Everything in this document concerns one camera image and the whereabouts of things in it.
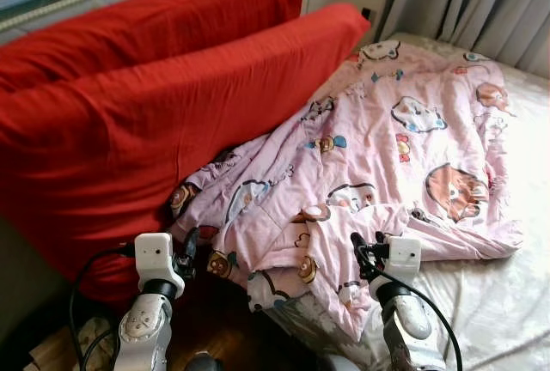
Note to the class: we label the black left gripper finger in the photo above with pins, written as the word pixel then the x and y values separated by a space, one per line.
pixel 181 244
pixel 192 240

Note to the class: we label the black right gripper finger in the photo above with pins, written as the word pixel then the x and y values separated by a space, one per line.
pixel 375 243
pixel 356 242

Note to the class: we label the pink cartoon print blanket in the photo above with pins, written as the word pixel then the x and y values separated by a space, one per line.
pixel 387 148

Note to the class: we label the silver robot right leg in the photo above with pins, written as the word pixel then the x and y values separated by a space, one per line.
pixel 342 364

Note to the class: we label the large red cushion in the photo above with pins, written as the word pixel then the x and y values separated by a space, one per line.
pixel 129 148
pixel 155 19

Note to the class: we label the crumpled white paper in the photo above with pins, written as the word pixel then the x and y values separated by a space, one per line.
pixel 93 341

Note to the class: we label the beige floral bed sheet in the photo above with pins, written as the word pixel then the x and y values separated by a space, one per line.
pixel 507 302

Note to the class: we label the grey curtain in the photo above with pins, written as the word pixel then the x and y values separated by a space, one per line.
pixel 481 2

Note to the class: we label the black wall socket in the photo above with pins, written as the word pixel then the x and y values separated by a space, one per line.
pixel 367 15

